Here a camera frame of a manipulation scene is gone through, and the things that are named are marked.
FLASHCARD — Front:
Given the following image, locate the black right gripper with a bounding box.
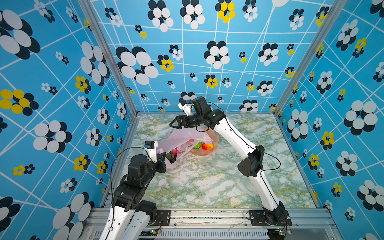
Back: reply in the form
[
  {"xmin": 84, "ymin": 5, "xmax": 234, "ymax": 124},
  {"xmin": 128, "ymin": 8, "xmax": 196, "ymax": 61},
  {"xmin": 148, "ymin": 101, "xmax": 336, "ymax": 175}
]
[{"xmin": 170, "ymin": 115, "xmax": 206, "ymax": 132}]

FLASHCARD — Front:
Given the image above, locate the dark purple grape bunch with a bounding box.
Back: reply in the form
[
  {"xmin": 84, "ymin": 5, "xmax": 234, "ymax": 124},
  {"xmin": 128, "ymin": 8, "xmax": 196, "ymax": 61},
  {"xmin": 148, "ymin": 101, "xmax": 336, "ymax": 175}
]
[{"xmin": 166, "ymin": 152, "xmax": 177, "ymax": 164}]

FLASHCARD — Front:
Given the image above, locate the pink printed plastic bag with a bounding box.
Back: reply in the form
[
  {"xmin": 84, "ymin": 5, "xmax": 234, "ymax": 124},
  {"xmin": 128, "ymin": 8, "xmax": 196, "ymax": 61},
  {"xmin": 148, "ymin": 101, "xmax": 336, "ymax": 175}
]
[{"xmin": 157, "ymin": 128, "xmax": 213, "ymax": 171}]

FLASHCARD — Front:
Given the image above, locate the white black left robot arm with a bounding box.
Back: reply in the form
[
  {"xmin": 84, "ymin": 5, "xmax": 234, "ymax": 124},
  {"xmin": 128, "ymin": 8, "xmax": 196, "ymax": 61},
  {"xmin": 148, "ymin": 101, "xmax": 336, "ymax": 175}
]
[{"xmin": 100, "ymin": 153, "xmax": 166, "ymax": 240}]

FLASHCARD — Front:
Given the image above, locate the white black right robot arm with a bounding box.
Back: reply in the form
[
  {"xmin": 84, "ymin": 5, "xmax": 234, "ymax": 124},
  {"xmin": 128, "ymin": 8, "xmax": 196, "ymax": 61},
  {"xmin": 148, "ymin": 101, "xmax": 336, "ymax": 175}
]
[{"xmin": 170, "ymin": 97, "xmax": 292, "ymax": 227}]

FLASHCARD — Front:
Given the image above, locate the green custard apple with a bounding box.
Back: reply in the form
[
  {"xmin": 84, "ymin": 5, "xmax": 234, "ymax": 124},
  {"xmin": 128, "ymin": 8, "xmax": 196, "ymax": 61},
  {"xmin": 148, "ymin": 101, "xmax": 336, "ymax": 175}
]
[{"xmin": 194, "ymin": 142, "xmax": 203, "ymax": 150}]

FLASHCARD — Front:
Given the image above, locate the orange yellow mango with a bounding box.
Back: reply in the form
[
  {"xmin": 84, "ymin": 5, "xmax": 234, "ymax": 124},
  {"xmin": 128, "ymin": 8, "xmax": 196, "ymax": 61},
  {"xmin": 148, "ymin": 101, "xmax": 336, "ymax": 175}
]
[{"xmin": 202, "ymin": 144, "xmax": 214, "ymax": 151}]

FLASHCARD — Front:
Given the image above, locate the pink scalloped fruit bowl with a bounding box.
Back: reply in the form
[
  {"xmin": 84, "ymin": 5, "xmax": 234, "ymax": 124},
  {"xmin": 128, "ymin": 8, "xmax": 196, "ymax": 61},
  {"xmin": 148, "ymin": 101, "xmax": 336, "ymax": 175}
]
[{"xmin": 190, "ymin": 130, "xmax": 220, "ymax": 156}]

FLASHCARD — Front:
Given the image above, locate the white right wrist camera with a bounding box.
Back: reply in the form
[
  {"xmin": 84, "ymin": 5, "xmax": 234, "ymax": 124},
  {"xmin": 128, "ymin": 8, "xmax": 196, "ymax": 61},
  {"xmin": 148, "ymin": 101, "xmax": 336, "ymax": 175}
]
[{"xmin": 178, "ymin": 101, "xmax": 193, "ymax": 117}]

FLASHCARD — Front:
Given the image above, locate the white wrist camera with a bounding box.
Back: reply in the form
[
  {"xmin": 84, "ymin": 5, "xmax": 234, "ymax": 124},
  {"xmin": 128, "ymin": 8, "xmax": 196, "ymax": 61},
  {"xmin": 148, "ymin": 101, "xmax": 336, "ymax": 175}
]
[
  {"xmin": 178, "ymin": 101, "xmax": 193, "ymax": 117},
  {"xmin": 145, "ymin": 141, "xmax": 158, "ymax": 163}
]

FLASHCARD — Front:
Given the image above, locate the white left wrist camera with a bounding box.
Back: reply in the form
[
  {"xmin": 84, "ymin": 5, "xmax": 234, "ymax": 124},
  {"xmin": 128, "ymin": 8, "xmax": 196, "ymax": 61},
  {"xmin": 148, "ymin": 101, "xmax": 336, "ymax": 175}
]
[{"xmin": 145, "ymin": 141, "xmax": 158, "ymax": 163}]

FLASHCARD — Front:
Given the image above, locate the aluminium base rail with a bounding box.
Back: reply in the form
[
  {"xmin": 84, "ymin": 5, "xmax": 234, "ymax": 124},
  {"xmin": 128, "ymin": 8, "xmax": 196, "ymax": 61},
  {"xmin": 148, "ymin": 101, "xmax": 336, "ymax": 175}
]
[{"xmin": 80, "ymin": 208, "xmax": 342, "ymax": 240}]

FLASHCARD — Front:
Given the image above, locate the aluminium frame post left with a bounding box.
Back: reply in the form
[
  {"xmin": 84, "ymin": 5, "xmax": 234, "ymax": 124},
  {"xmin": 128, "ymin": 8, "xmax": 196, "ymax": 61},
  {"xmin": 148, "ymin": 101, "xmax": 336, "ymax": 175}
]
[{"xmin": 79, "ymin": 0, "xmax": 138, "ymax": 119}]

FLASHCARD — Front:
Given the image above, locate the aluminium frame post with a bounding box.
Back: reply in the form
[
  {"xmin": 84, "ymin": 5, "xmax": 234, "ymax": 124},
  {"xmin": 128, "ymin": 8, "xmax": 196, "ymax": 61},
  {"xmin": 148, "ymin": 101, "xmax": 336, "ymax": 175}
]
[
  {"xmin": 274, "ymin": 0, "xmax": 347, "ymax": 118},
  {"xmin": 79, "ymin": 0, "xmax": 138, "ymax": 119}
]

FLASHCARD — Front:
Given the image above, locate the aluminium frame post right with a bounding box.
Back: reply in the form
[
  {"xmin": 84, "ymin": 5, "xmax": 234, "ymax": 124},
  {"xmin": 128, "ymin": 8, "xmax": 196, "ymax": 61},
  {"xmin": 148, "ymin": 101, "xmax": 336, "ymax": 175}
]
[{"xmin": 274, "ymin": 0, "xmax": 347, "ymax": 118}]

